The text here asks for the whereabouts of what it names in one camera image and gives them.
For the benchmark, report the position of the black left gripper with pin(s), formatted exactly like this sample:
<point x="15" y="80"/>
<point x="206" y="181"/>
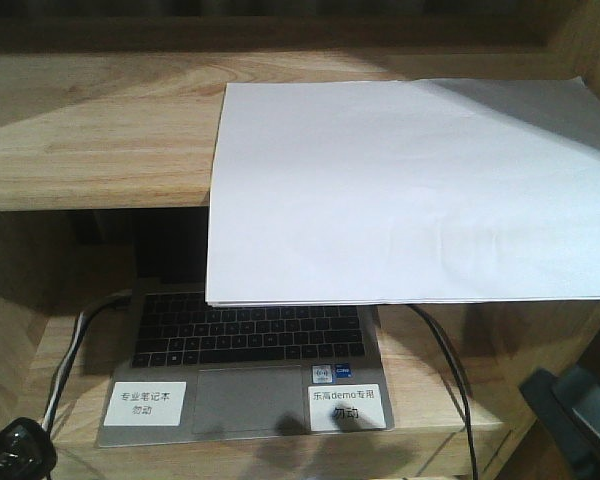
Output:
<point x="26" y="451"/>

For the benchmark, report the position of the white paper stack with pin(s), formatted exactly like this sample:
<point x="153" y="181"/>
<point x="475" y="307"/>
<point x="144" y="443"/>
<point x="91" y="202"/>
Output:
<point x="426" y="191"/>

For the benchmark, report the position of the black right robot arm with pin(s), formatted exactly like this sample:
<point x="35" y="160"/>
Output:
<point x="568" y="406"/>

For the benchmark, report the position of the white left label sticker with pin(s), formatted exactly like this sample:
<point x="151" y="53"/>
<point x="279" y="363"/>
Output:
<point x="145" y="404"/>

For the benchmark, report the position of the white label sticker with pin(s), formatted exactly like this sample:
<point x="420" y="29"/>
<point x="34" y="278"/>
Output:
<point x="145" y="404"/>
<point x="346" y="408"/>

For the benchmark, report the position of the silver laptop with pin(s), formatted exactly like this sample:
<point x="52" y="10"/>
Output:
<point x="247" y="369"/>

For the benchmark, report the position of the white right label sticker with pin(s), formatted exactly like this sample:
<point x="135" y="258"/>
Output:
<point x="346" y="408"/>

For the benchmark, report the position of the wooden shelf unit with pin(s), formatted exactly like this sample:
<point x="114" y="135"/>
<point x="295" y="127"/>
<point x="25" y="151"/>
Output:
<point x="122" y="112"/>

